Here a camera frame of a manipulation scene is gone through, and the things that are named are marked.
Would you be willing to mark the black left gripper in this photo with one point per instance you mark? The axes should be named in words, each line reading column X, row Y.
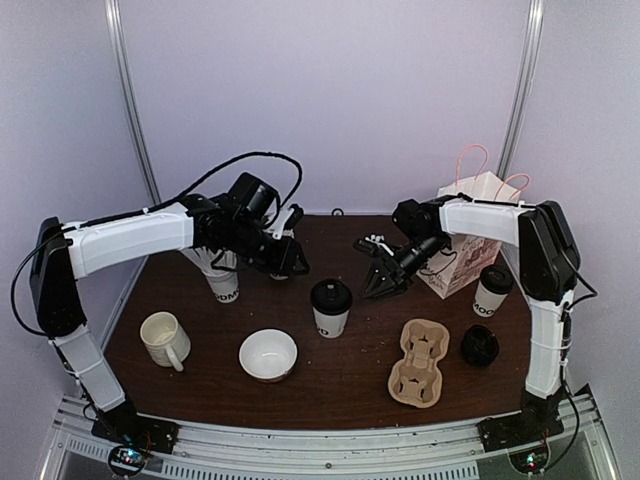
column 284, row 264

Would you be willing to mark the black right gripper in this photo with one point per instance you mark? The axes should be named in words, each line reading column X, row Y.
column 395, row 281

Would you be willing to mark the white paper coffee cup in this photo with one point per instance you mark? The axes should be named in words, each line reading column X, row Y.
column 486, row 302
column 330, row 325

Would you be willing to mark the white paper takeout bag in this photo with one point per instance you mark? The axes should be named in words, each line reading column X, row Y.
column 450, row 271

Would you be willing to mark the brown pulp cup carrier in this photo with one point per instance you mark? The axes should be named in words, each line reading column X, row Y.
column 416, row 379

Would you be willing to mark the black coffee cup lid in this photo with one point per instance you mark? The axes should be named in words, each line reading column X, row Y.
column 497, row 279

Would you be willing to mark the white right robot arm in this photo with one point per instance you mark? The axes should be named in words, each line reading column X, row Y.
column 545, row 259

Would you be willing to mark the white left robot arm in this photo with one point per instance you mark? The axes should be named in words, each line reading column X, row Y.
column 234, row 221

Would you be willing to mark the paper cup holding straws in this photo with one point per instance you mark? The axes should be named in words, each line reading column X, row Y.
column 219, row 269

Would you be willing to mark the white ceramic bowl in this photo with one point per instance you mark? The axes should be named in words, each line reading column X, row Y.
column 268, row 355

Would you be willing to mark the stack of black lids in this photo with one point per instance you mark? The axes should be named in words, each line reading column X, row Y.
column 479, row 346

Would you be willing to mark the cream ceramic mug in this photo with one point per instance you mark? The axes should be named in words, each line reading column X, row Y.
column 165, row 340

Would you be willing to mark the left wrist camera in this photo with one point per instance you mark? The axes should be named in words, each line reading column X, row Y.
column 286, row 220

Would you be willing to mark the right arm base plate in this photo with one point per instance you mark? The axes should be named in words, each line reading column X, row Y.
column 515, row 430

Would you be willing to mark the aluminium frame right post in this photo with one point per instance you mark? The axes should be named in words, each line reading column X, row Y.
column 524, row 84

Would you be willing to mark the aluminium frame post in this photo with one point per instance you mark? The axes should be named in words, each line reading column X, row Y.
column 118, row 42
column 524, row 84

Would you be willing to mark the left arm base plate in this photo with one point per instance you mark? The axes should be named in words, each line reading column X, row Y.
column 144, row 433

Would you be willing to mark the aluminium front table rail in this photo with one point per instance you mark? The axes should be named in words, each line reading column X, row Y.
column 452, row 450

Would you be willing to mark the aluminium frame left post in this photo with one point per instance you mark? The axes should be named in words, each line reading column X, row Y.
column 118, row 42

